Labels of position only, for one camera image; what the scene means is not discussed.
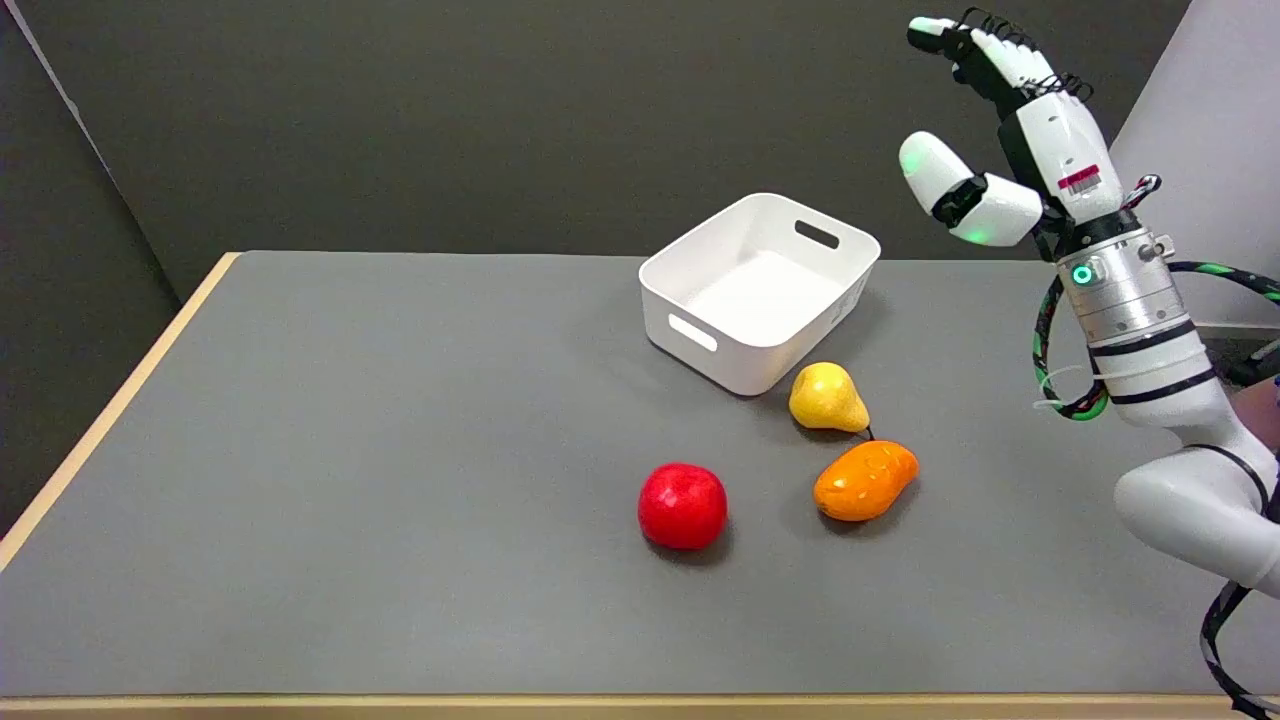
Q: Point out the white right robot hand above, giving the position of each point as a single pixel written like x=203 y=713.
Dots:
x=1060 y=140

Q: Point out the red apple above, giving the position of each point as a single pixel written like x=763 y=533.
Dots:
x=683 y=505

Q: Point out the white plastic bin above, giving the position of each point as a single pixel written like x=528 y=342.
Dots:
x=760 y=290

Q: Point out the yellow pear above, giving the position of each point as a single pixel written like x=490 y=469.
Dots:
x=825 y=398

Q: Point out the orange fruit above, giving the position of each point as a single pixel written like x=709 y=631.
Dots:
x=865 y=480

